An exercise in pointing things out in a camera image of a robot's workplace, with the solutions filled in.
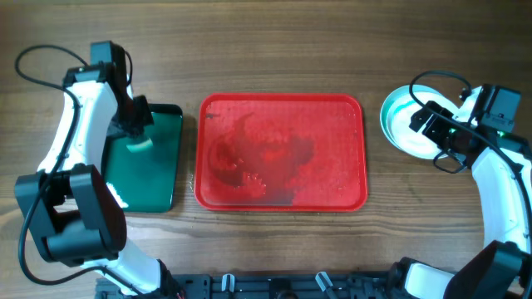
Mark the green scrub sponge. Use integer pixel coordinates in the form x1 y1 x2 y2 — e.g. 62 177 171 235
126 136 153 153

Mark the white plate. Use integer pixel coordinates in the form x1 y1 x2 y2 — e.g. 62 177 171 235
392 106 436 159
379 85 442 150

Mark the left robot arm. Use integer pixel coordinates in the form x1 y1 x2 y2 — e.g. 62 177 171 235
14 41 179 298

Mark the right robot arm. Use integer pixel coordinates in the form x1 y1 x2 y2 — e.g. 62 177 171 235
380 84 531 298

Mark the dark green water tray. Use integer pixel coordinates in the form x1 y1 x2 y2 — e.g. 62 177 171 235
102 104 183 213

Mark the red plastic tray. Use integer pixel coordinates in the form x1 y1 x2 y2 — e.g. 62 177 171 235
194 93 368 213

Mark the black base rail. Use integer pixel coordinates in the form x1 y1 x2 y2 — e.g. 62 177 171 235
94 272 394 299

